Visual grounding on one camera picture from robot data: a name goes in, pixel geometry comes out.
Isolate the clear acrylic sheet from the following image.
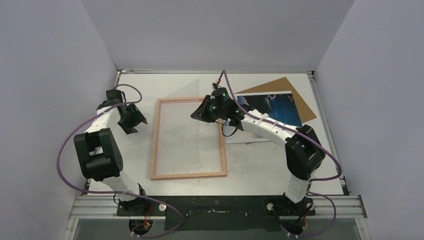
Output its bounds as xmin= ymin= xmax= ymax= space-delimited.
xmin=155 ymin=78 xmax=222 ymax=175

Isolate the pink wooden photo frame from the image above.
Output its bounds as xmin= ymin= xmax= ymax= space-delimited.
xmin=149 ymin=96 xmax=229 ymax=181

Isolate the sea landscape photo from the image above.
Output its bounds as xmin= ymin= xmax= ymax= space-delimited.
xmin=222 ymin=91 xmax=302 ymax=144

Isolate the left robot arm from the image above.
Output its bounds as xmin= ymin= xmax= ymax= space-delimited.
xmin=73 ymin=89 xmax=150 ymax=216

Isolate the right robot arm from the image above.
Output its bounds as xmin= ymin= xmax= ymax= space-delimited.
xmin=190 ymin=87 xmax=326 ymax=216

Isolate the brown backing board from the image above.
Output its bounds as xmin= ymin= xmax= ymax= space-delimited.
xmin=235 ymin=77 xmax=317 ymax=124

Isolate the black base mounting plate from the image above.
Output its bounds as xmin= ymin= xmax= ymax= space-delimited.
xmin=129 ymin=196 xmax=314 ymax=233

